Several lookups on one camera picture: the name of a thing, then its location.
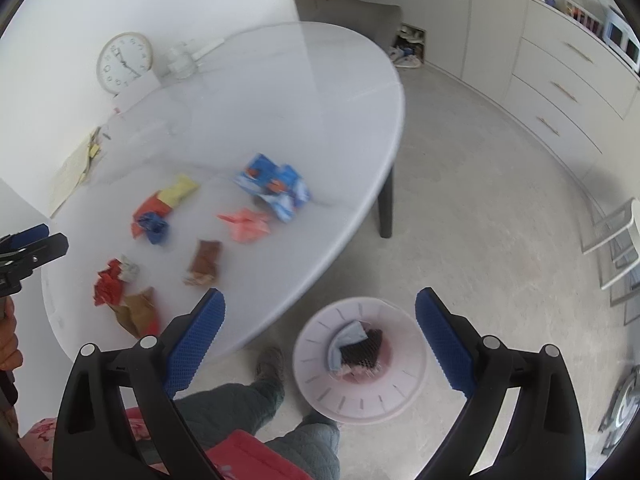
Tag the small silver crumpled wrapper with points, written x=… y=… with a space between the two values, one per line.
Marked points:
x=130 y=267

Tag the person's left hand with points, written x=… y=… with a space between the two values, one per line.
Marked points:
x=7 y=340

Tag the beige drawer cabinet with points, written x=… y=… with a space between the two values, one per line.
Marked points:
x=565 y=80

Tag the grey upholstered chair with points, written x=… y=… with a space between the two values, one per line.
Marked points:
x=350 y=17

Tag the black round device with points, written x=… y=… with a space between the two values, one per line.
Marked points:
x=625 y=405

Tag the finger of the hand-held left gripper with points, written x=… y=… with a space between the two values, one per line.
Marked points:
x=30 y=234
x=50 y=248

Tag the red cloth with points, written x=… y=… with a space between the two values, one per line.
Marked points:
x=250 y=457

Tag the tan paper wrapper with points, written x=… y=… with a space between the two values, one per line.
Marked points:
x=140 y=312

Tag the green quilted pant leg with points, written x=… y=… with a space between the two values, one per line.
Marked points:
x=310 y=445
x=235 y=405

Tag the grey slipper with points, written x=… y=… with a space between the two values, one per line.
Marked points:
x=270 y=362

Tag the dark blue crumpled wrapper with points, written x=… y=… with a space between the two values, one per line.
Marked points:
x=155 y=227

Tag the red crumpled wrapper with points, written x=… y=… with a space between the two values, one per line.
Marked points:
x=109 y=287

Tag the light blue cloth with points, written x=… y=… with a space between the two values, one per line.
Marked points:
x=342 y=340

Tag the white card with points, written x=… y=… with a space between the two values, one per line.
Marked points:
x=142 y=91

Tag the brown snack wrapper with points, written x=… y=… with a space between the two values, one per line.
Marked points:
x=204 y=262

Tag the pink cloth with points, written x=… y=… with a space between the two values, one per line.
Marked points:
x=247 y=225

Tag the round white wall clock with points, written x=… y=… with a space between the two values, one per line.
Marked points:
x=125 y=62

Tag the black foam net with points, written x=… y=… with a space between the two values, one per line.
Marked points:
x=362 y=350

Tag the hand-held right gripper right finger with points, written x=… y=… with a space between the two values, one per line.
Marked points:
x=445 y=345

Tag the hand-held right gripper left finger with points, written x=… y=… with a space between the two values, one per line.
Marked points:
x=195 y=345

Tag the black table leg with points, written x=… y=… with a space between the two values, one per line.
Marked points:
x=386 y=205

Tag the beige wardrobe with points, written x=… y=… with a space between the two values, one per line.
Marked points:
x=450 y=10

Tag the blue white snack wrapper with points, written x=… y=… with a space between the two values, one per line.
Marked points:
x=272 y=185

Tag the clear glass container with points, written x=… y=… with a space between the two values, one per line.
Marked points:
x=180 y=64

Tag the white step stool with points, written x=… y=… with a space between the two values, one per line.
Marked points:
x=620 y=240

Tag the white sneaker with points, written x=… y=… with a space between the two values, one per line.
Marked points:
x=406 y=59

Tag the yellow red wrapper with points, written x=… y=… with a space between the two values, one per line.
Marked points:
x=175 y=191

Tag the yellowish paper sheets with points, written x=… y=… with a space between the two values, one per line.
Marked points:
x=72 y=170

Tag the pink floral garment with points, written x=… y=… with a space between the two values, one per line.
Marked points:
x=40 y=437

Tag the white pink trash bin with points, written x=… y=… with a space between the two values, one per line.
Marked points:
x=320 y=370

